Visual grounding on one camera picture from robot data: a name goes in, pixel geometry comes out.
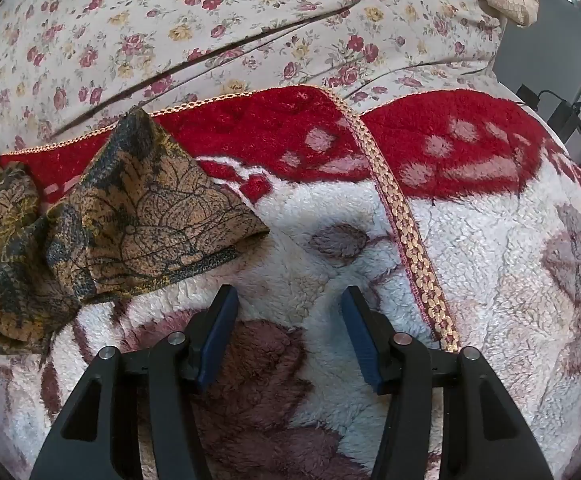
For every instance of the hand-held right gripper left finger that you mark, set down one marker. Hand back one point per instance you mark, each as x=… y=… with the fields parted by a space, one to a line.
x=216 y=340

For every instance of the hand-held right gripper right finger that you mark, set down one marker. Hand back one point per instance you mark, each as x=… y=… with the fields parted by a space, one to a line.
x=363 y=340

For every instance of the brown black patterned garment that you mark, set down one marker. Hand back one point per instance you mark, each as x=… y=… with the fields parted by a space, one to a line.
x=135 y=220

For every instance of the red white fleece blanket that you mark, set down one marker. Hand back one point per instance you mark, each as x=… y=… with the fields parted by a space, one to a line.
x=470 y=240

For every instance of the black power adapter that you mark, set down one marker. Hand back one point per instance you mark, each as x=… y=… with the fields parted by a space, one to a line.
x=565 y=116

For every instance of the floral bed quilt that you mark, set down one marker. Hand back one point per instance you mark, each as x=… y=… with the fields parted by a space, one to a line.
x=220 y=25

